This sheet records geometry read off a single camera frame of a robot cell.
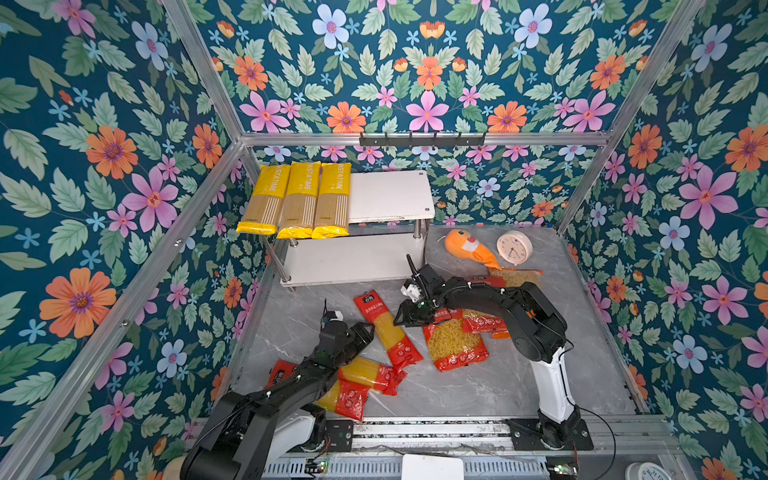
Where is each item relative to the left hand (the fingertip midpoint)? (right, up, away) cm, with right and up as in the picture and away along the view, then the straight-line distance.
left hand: (375, 324), depth 86 cm
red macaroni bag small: (+31, 0, +2) cm, 31 cm away
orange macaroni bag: (+46, +13, +14) cm, 50 cm away
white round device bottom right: (+63, -28, -20) cm, 72 cm away
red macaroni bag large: (+22, -7, -1) cm, 23 cm away
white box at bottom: (+14, -27, -21) cm, 37 cm away
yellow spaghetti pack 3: (-10, +34, -10) cm, 37 cm away
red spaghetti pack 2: (-2, -12, -4) cm, 13 cm away
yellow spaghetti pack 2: (-18, +32, -12) cm, 38 cm away
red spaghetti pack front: (-7, -17, -9) cm, 21 cm away
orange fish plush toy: (+28, +24, +18) cm, 42 cm away
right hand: (+7, 0, +6) cm, 9 cm away
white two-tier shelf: (+4, +32, -10) cm, 34 cm away
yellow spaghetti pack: (-27, +31, -13) cm, 43 cm away
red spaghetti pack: (+7, -7, 0) cm, 10 cm away
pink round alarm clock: (+48, +23, +19) cm, 56 cm away
